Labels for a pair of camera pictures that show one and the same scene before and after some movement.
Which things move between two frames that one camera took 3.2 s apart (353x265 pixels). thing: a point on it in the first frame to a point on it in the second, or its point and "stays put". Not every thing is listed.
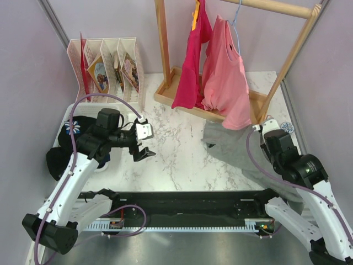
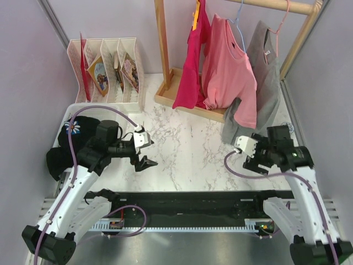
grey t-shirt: x=242 y=148 to x=266 y=69
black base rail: x=188 y=205 stays put
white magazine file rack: x=110 y=65 stays put
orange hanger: x=195 y=14 stays put
